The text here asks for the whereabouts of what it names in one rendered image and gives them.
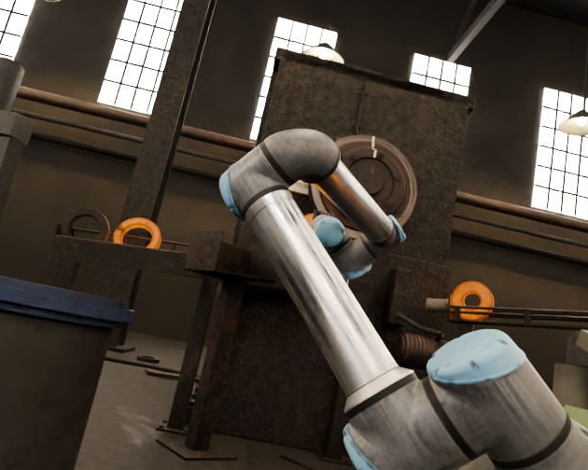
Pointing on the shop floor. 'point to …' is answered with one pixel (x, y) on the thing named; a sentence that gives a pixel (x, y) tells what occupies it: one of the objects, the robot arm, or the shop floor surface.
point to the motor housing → (415, 352)
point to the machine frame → (429, 123)
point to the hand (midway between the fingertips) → (315, 228)
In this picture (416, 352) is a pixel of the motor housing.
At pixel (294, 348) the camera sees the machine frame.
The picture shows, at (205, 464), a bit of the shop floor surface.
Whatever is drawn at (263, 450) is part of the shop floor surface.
